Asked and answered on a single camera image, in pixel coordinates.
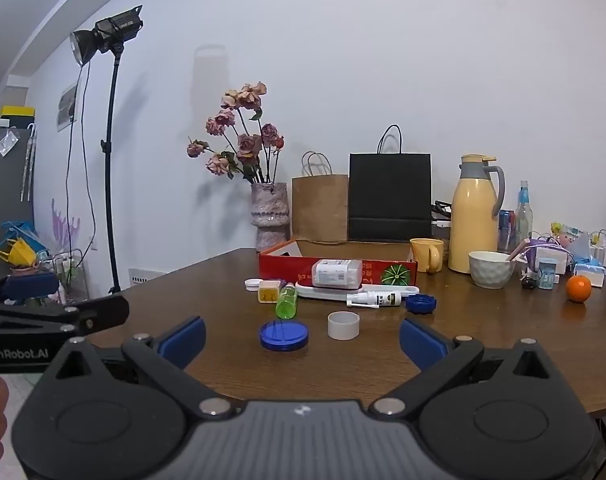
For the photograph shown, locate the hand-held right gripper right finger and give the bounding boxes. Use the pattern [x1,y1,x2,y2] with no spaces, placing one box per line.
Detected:
[370,317,551,418]

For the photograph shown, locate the black paper bag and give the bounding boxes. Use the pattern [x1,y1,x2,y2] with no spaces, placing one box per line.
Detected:
[348,124,432,242]

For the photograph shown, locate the yellow thermos jug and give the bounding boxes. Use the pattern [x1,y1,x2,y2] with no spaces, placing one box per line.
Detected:
[449,154,506,274]

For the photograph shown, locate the colourful candy packet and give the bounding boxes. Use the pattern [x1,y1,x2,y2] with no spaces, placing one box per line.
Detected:
[550,221,584,246]

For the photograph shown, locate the grey refrigerator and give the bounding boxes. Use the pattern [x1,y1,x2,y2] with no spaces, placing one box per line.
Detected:
[0,127,38,273]

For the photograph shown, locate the green spray bottle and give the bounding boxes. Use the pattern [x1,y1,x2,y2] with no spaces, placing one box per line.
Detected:
[276,283,298,320]

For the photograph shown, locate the white dimpled bowl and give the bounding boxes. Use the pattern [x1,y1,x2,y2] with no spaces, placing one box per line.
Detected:
[469,251,516,289]

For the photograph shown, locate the dried pink flowers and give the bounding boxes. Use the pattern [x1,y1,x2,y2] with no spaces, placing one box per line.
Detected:
[187,81,285,184]

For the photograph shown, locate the pink spoon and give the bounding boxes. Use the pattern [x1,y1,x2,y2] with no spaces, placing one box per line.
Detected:
[505,239,531,262]

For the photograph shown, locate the wire storage rack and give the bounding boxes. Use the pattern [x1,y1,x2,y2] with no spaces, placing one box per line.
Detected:
[48,250,88,306]

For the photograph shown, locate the blue tissue pack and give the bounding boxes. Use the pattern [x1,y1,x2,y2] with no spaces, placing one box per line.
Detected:
[573,262,606,287]

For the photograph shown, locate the orange fruit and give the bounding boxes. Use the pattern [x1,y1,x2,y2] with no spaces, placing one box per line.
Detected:
[566,275,592,303]

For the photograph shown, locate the black light cable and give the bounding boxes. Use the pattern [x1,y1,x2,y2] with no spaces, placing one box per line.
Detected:
[64,62,96,281]

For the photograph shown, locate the blue ridged bottle cap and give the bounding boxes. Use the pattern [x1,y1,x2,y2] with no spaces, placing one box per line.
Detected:
[406,294,437,315]

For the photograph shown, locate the red drink can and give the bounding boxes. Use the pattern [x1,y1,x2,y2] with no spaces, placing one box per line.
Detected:
[498,209,516,253]

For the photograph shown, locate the grey wall panel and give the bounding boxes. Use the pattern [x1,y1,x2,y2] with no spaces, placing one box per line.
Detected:
[58,82,78,132]

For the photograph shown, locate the white plastic cup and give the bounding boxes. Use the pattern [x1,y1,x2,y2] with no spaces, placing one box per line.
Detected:
[327,311,360,341]

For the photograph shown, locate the white spray bottle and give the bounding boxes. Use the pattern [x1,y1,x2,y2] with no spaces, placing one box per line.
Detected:
[346,291,402,309]

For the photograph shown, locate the purple packet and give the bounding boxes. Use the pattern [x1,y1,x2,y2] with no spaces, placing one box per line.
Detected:
[525,237,564,261]

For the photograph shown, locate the brown paper bag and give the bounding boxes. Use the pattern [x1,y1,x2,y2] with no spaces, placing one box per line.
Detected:
[292,151,350,243]

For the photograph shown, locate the yellow mug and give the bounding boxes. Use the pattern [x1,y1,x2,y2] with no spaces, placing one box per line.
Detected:
[409,238,444,274]

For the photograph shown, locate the white lint brush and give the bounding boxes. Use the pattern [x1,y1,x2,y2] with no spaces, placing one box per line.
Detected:
[295,281,420,302]

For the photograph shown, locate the red cardboard box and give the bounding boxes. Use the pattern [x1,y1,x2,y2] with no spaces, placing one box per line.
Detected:
[258,238,420,285]

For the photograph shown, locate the blue round lid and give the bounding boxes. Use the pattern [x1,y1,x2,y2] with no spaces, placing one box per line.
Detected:
[260,320,309,352]

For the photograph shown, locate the clear cotton swab box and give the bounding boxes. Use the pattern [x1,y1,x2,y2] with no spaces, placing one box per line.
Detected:
[311,259,364,289]

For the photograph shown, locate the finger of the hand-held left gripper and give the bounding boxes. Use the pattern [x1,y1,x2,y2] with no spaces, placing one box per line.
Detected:
[0,295,130,337]
[0,273,58,304]

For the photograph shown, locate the small teal box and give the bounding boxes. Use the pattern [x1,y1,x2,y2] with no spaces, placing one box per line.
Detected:
[537,258,558,290]

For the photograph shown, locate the purple textured vase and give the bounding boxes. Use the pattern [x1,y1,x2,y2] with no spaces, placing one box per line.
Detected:
[250,182,290,253]

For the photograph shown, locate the clear glass bottle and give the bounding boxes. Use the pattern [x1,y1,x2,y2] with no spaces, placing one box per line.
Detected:
[514,180,534,251]

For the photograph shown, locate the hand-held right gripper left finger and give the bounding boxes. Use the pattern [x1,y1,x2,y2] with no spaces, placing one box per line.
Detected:
[42,316,236,417]

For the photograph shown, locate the black studio light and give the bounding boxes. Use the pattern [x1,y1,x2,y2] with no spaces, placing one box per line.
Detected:
[70,5,144,67]

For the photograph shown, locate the white wall vent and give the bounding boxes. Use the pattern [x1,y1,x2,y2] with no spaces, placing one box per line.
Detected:
[129,268,166,288]

